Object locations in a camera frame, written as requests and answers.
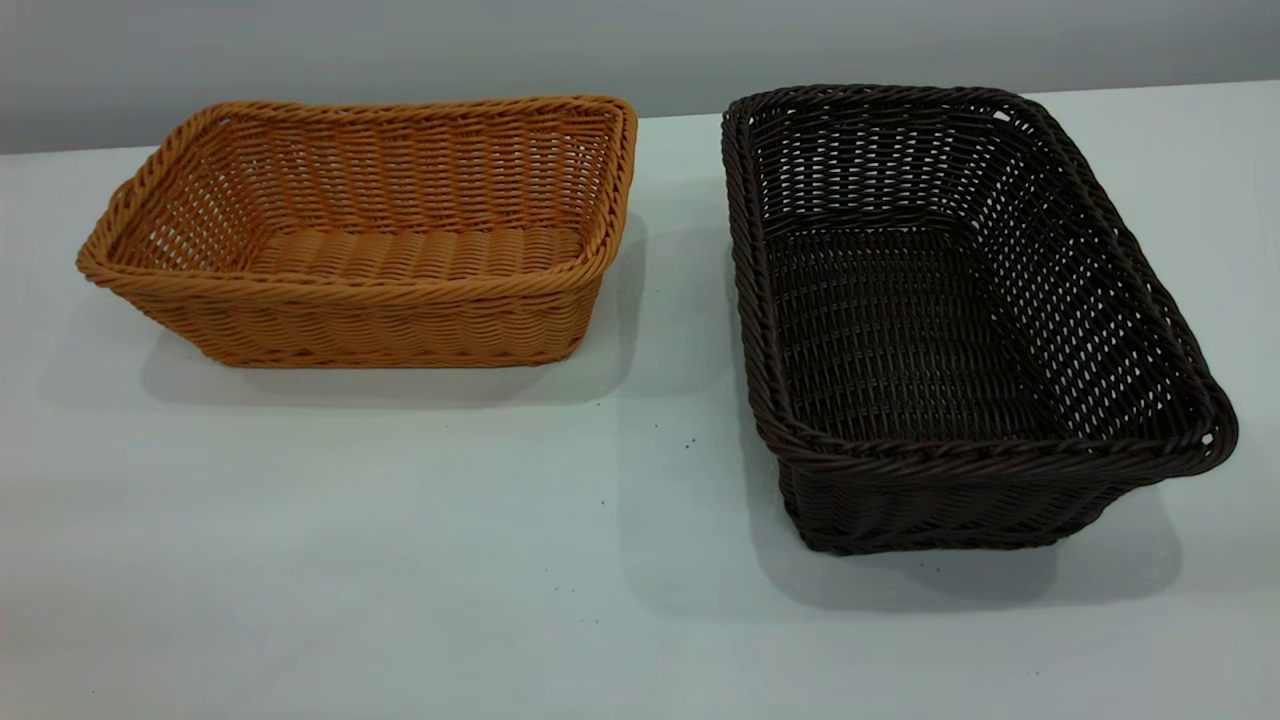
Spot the light brown wicker basket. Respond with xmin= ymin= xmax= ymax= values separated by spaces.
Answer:
xmin=76 ymin=95 xmax=639 ymax=369

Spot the dark brown wicker basket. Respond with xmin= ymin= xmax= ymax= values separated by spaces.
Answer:
xmin=721 ymin=84 xmax=1239 ymax=556

